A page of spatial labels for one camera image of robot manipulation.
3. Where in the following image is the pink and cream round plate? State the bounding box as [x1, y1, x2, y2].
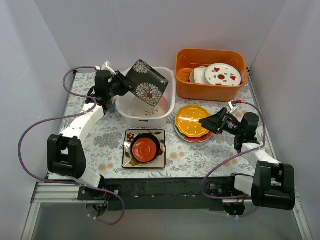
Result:
[132, 96, 169, 118]

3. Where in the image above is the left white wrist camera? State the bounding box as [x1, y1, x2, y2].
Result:
[101, 60, 116, 75]

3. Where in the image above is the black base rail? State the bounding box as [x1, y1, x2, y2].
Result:
[77, 176, 242, 211]

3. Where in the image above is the black square floral plate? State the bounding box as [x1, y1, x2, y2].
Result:
[125, 59, 169, 107]

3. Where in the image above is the black bowl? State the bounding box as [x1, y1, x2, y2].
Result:
[130, 133, 161, 164]

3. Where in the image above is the purple cable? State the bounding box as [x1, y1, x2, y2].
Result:
[17, 66, 126, 225]
[200, 99, 266, 218]

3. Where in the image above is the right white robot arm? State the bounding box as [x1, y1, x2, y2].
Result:
[199, 107, 295, 211]

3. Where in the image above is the square cream floral plate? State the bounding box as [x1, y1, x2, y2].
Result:
[122, 129, 166, 169]

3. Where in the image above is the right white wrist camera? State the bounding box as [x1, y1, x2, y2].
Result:
[228, 99, 242, 115]

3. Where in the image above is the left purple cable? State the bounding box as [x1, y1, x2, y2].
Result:
[17, 66, 126, 225]

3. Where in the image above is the floral table mat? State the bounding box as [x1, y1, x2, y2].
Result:
[71, 71, 254, 179]

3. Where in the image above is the round white dish in bin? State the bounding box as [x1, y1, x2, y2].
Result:
[189, 71, 195, 83]

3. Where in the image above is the white watermelon pattern plate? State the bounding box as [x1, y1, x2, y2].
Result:
[205, 63, 242, 87]

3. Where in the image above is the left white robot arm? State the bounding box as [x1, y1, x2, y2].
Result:
[47, 70, 137, 200]

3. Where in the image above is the red rimmed round plate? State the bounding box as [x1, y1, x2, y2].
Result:
[174, 125, 213, 144]

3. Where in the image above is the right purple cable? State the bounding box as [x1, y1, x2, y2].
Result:
[200, 99, 266, 218]

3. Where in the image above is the orange red small saucer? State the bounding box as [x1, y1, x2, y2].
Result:
[131, 137, 157, 163]

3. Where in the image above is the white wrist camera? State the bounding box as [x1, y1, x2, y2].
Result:
[228, 99, 242, 115]
[101, 60, 116, 75]

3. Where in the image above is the white plastic bin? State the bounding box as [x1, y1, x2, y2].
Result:
[115, 67, 176, 129]

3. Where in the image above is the yellow polka dot plate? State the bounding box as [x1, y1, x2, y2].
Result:
[175, 104, 211, 138]

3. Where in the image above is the orange plastic bin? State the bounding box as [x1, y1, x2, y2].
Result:
[174, 48, 248, 102]

